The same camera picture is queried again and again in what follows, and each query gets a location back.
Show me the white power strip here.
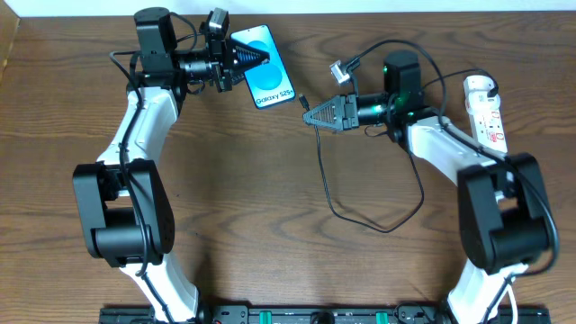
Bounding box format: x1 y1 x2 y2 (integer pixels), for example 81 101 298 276
465 95 508 153

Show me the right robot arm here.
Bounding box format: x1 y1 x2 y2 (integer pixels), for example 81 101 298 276
302 50 560 323

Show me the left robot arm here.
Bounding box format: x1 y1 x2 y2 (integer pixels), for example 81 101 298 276
73 7 270 323

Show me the white power strip cord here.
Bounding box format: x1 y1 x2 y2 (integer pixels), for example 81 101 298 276
506 287 519 324

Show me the white USB charger plug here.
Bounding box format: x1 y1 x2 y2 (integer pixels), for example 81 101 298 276
463 75 500 105

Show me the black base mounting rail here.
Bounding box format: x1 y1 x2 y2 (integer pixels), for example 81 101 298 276
96 304 552 324

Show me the blue screen Galaxy smartphone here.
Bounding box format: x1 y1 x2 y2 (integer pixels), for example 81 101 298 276
231 24 296 110

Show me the black USB charging cable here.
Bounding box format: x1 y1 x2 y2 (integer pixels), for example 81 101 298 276
297 67 500 235

